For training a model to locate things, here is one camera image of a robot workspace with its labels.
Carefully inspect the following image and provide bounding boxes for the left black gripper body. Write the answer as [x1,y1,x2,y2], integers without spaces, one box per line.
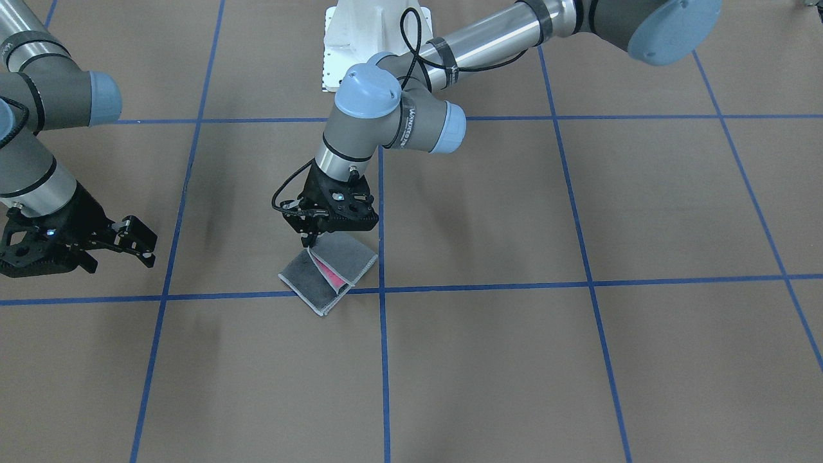
[283,164,361,235]

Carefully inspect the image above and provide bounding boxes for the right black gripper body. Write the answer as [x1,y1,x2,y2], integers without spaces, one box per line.
[13,183,118,251]

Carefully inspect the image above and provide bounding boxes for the pink towel with grey trim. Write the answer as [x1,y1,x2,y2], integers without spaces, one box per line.
[277,231,378,317]

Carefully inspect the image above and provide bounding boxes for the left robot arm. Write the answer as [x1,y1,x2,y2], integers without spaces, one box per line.
[271,1,722,248]

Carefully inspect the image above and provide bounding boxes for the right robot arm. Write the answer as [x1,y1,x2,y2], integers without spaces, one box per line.
[1,1,157,278]

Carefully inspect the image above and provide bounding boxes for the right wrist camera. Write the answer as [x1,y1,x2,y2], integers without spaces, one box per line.
[1,209,99,278]

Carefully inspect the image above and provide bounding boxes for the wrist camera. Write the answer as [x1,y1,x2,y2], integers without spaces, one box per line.
[321,177,379,232]
[1,209,99,278]

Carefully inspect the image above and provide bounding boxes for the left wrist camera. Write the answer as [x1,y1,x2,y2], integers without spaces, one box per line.
[321,177,379,232]

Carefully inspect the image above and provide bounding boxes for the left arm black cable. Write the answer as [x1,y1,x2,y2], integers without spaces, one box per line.
[271,6,528,216]

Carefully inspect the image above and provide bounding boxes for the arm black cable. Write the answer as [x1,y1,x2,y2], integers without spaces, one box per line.
[0,96,32,152]
[271,6,528,216]

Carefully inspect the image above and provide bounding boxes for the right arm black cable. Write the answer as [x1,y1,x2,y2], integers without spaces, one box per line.
[0,96,32,152]

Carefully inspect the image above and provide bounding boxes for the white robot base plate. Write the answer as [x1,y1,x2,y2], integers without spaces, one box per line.
[321,1,434,92]

